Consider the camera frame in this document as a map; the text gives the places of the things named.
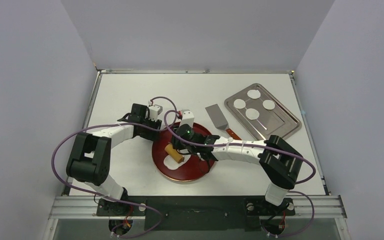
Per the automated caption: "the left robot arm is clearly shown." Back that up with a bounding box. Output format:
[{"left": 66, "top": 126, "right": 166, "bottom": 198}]
[{"left": 66, "top": 103, "right": 163, "bottom": 215}]

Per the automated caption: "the white dumpling wrapper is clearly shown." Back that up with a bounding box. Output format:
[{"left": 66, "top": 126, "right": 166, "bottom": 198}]
[
  {"left": 245, "top": 108, "right": 260, "bottom": 121},
  {"left": 247, "top": 89, "right": 261, "bottom": 100},
  {"left": 233, "top": 99, "right": 246, "bottom": 110},
  {"left": 262, "top": 99, "right": 276, "bottom": 111}
]

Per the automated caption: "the wooden dough roller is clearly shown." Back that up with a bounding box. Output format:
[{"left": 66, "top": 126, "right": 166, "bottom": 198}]
[{"left": 164, "top": 143, "right": 185, "bottom": 164}]

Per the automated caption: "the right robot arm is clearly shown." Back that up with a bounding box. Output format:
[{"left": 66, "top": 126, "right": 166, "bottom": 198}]
[{"left": 170, "top": 124, "right": 303, "bottom": 214}]

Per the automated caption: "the rectangular steel tray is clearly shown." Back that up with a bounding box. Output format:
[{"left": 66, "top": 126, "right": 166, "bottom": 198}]
[{"left": 224, "top": 83, "right": 302, "bottom": 140}]

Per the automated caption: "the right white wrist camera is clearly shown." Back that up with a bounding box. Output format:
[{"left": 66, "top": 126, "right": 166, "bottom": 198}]
[{"left": 179, "top": 109, "right": 195, "bottom": 128}]

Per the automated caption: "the white dough piece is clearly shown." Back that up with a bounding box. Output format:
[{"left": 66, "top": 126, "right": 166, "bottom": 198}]
[{"left": 163, "top": 155, "right": 191, "bottom": 171}]

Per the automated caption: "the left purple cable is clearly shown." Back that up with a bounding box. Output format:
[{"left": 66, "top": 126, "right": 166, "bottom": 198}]
[{"left": 51, "top": 96, "right": 180, "bottom": 240}]

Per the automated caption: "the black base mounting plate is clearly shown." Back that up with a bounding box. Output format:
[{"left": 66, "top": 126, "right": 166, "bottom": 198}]
[{"left": 96, "top": 195, "right": 296, "bottom": 232}]

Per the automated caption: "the aluminium frame rail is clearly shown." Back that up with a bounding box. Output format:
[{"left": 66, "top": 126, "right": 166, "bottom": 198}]
[{"left": 48, "top": 196, "right": 348, "bottom": 221}]

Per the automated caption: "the round red lacquer tray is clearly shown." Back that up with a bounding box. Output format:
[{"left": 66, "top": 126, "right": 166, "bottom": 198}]
[{"left": 151, "top": 130, "right": 215, "bottom": 182}]

